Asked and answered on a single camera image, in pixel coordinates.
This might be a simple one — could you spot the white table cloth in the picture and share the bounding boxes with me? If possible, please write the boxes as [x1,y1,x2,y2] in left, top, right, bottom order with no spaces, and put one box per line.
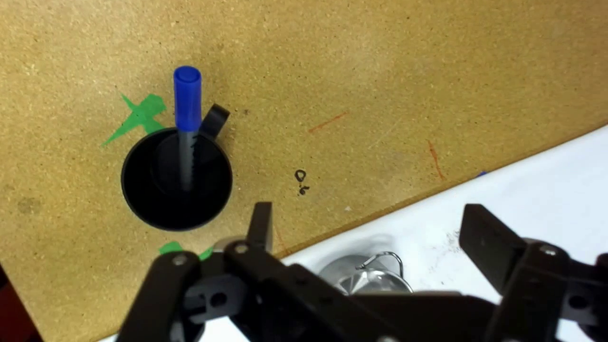
[100,121,608,342]

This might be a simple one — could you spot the blue marker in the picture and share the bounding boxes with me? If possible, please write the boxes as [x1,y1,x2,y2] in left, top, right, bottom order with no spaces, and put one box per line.
[173,64,205,192]

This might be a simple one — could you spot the green tape star-shaped piece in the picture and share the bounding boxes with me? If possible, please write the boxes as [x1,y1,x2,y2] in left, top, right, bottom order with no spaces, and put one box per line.
[102,93,169,148]

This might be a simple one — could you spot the black mug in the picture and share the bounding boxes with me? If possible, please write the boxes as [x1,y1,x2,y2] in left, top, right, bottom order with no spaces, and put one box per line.
[119,102,233,234]

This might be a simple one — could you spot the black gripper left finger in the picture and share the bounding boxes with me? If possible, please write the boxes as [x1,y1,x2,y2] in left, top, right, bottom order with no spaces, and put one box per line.
[116,201,357,342]

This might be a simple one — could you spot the small steel pot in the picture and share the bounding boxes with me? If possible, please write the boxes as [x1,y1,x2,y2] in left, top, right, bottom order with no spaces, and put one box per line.
[315,249,414,296]

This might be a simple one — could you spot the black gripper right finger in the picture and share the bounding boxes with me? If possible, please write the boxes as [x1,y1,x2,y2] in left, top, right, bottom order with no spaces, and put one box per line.
[458,203,608,342]

